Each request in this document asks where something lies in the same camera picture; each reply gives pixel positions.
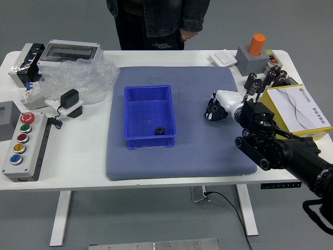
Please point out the white table leg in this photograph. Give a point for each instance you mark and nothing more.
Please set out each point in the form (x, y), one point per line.
(247, 211)
(61, 218)

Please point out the person's left hand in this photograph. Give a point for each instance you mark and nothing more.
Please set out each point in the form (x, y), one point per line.
(186, 35)

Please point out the white socket panel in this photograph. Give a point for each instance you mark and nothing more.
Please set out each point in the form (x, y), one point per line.
(75, 110)

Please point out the grey metal plate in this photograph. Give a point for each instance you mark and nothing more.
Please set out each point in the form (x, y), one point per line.
(156, 244)

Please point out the metal box under table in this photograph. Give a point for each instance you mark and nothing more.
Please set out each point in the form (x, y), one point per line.
(199, 194)

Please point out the grey push-button control box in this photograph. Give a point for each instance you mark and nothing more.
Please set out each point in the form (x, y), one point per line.
(24, 153)

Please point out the person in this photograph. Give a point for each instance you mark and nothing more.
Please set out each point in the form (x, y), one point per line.
(156, 23)

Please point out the clear crumpled plastic bag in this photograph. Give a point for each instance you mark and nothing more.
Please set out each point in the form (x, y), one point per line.
(83, 75)

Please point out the yellow and white cardboard box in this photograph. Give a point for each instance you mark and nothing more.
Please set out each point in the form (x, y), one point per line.
(301, 109)

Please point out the black and white wrapped box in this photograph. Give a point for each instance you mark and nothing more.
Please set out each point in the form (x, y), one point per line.
(24, 65)

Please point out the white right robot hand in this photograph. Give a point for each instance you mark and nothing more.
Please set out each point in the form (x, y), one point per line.
(229, 97)

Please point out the black power adapter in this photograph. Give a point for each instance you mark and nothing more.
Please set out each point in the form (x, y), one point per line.
(69, 98)

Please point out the white circuit breaker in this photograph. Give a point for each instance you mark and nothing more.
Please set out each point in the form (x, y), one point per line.
(32, 96)

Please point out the orange cylinder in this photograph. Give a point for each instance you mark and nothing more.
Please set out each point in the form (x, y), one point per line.
(256, 44)

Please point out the white switch box, red button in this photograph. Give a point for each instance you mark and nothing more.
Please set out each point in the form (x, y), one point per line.
(273, 60)

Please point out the small black gear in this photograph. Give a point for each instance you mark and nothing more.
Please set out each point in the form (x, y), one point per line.
(160, 131)

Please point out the dark cylindrical capacitor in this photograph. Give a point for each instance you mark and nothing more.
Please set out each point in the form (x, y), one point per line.
(275, 69)
(250, 81)
(282, 74)
(257, 86)
(278, 81)
(269, 77)

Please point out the white wall switch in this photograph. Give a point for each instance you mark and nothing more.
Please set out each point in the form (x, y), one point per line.
(223, 58)

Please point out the black table control panel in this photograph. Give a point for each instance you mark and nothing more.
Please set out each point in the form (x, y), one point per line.
(281, 185)

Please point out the blue-grey padded mat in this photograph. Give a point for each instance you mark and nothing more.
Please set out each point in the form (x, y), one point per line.
(195, 156)

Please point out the grey box with dark face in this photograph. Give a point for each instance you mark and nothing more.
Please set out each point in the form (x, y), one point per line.
(7, 119)

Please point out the white distribution box, clear cover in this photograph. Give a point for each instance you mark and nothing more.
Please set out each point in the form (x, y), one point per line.
(70, 50)

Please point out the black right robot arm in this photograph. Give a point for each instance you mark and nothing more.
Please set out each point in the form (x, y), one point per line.
(286, 151)

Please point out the big black gear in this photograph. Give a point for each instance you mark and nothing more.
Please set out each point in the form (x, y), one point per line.
(214, 107)

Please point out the blue plastic box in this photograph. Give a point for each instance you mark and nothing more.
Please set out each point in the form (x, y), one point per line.
(148, 112)

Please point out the black flat component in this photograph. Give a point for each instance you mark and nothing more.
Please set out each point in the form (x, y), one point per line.
(291, 81)

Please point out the grey square block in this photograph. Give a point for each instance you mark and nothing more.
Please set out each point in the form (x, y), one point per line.
(253, 62)

